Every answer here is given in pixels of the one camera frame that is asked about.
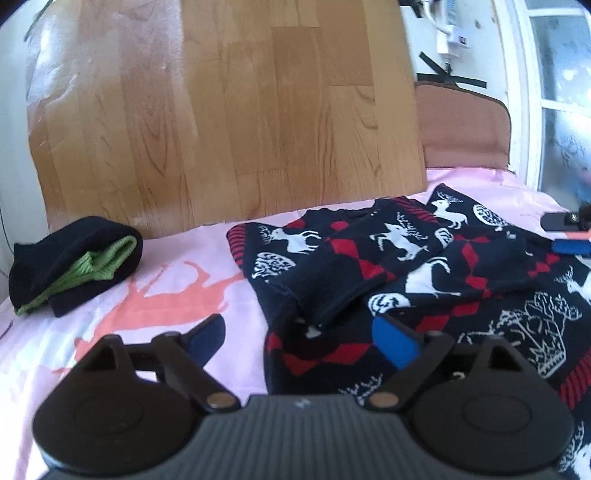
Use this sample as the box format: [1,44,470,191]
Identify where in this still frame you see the navy reindeer pattern sweater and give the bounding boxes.
[228,184,590,479]

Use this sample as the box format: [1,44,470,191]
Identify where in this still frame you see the folded black green sweater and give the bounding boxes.
[9,216,143,317]

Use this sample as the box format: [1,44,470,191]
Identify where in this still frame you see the brown headboard cushion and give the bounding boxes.
[415,81,511,170]

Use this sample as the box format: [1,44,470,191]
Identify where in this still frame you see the white power strip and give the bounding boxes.
[435,22,470,60]

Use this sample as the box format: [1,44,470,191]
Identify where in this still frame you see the pink deer print bedsheet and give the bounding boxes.
[1,168,561,479]

